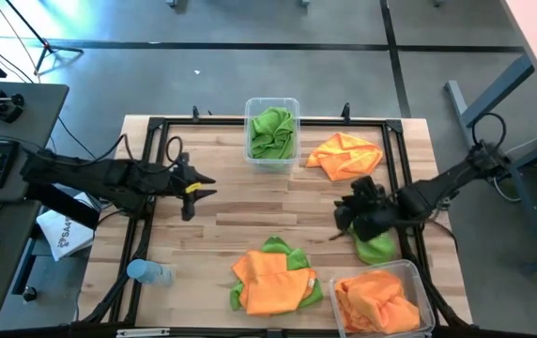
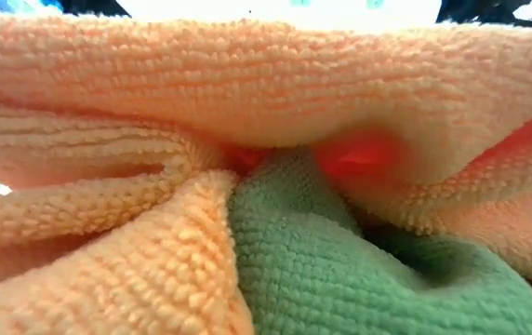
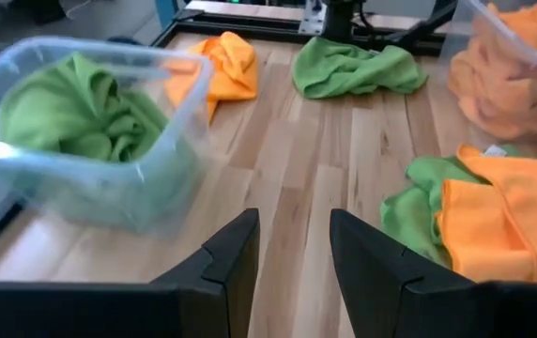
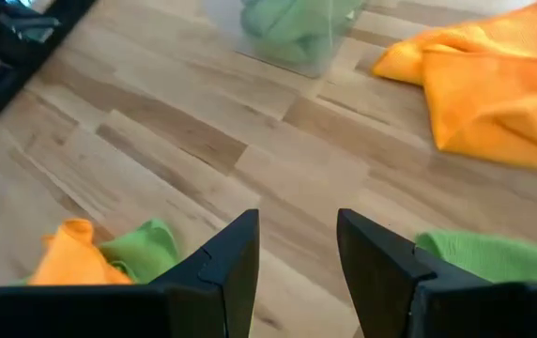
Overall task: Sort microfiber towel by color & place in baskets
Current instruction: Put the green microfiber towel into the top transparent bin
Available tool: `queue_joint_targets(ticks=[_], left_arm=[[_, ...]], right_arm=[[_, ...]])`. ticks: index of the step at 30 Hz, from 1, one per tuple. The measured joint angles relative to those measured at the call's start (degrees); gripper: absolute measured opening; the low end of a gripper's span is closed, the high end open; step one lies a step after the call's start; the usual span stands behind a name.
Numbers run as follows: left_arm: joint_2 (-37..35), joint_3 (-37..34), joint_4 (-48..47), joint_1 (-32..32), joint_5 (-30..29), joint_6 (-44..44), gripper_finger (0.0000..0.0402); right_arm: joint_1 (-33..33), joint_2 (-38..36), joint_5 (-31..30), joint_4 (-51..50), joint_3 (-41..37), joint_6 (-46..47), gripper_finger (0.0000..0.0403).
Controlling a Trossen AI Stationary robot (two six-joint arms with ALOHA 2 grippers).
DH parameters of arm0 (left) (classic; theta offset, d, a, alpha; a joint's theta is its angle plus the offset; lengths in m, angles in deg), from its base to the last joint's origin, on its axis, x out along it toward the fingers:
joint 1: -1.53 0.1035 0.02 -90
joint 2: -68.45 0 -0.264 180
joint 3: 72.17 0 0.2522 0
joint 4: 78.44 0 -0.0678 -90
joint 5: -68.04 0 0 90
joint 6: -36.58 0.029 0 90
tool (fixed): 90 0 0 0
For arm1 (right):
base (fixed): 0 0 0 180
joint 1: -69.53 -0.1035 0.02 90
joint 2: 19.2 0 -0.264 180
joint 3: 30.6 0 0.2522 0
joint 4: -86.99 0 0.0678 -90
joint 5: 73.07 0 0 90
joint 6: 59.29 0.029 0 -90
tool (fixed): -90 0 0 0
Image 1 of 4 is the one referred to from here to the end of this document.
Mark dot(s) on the white printed bag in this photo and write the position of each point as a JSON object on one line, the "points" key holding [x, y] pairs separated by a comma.
{"points": [[69, 239]]}

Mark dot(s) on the black tripod stand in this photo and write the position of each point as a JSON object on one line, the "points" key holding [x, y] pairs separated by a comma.
{"points": [[47, 47]]}

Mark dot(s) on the clear plastic bin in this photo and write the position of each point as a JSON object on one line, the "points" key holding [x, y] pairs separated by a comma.
{"points": [[409, 272], [272, 102]]}

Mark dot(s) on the orange and green cloth bottom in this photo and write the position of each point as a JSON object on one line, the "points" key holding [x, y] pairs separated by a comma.
{"points": [[275, 245]]}

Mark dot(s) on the gray-blue table leg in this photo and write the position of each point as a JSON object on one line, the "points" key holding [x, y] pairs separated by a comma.
{"points": [[498, 91]]}

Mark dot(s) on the black aluminium table frame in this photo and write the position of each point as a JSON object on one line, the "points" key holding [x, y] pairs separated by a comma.
{"points": [[259, 122]]}

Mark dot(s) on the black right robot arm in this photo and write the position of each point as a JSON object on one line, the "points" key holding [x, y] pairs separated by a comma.
{"points": [[442, 183]]}

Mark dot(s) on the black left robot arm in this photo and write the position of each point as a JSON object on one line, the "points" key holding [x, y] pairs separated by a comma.
{"points": [[109, 176]]}

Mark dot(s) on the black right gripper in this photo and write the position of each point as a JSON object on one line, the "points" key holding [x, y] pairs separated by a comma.
{"points": [[369, 213]]}

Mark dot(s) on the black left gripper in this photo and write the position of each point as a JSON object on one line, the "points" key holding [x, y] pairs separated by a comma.
{"points": [[179, 183]]}

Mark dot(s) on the black caster wheel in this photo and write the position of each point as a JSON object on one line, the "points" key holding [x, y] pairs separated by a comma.
{"points": [[30, 294]]}

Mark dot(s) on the blue capped water bottle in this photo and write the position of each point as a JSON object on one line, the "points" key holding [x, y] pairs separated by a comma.
{"points": [[144, 271]]}

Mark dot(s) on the gray desk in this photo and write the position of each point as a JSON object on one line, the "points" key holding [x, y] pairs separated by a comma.
{"points": [[29, 117]]}

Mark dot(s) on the black frame clamp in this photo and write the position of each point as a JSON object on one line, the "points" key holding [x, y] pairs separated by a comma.
{"points": [[345, 113], [195, 114]]}

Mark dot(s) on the silver metal bracket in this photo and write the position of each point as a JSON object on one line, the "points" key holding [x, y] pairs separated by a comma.
{"points": [[142, 333]]}

